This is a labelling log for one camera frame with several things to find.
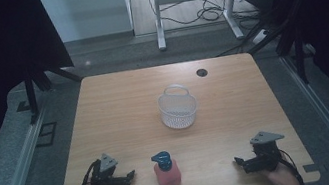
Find black round table grommet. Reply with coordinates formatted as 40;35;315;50
195;67;209;79

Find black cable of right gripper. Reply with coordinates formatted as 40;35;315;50
277;146;306;185

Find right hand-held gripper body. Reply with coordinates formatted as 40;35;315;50
239;126;291;176

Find pink bottle with blue pump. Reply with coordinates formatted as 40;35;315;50
149;148;184;185

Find white power strip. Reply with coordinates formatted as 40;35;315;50
250;27;272;46

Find white cabinet panel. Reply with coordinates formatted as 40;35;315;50
40;0;136;46

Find black cables on floor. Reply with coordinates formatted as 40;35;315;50
150;0;280;67

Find person's right hand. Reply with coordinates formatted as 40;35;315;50
260;158;304;185

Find black metal stand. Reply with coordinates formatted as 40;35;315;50
239;0;329;94
10;60;89;128

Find white plastic basket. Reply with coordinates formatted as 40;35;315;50
155;80;202;133

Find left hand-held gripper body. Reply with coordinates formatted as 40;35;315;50
86;150;127;185

